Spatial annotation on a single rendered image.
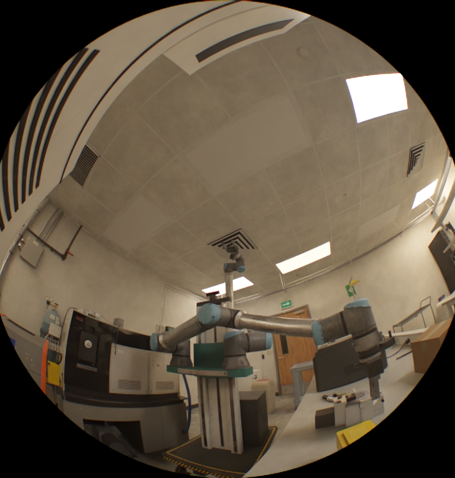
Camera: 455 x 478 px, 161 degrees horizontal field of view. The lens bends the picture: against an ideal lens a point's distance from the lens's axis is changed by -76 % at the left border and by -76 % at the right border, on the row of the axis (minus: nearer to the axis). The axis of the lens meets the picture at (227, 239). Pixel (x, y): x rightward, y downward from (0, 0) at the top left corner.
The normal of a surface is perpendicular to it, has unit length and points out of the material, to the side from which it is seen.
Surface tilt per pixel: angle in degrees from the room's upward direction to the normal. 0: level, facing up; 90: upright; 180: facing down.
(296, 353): 90
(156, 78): 180
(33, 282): 90
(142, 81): 180
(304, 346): 90
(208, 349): 90
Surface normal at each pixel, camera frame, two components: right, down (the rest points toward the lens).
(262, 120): 0.06, 0.75
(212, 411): -0.41, -0.58
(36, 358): 0.84, -0.40
